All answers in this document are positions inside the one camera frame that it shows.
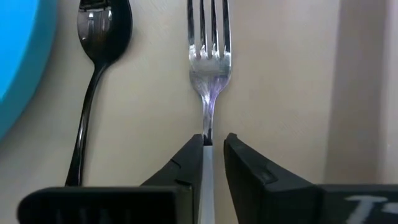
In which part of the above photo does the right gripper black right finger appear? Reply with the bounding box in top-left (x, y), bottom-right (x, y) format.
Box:
top-left (223, 133), bottom-right (398, 224)

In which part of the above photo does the shiny dark metal spoon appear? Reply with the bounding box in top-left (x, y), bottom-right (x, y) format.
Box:
top-left (64, 0), bottom-right (134, 187)

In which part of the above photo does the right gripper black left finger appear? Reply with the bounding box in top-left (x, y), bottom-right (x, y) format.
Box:
top-left (17, 133), bottom-right (205, 224)

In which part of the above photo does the silver metal fork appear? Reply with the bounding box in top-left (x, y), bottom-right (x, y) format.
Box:
top-left (186, 0), bottom-right (233, 224)

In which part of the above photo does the blue plate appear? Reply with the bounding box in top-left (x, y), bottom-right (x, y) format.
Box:
top-left (0, 0), bottom-right (59, 141)

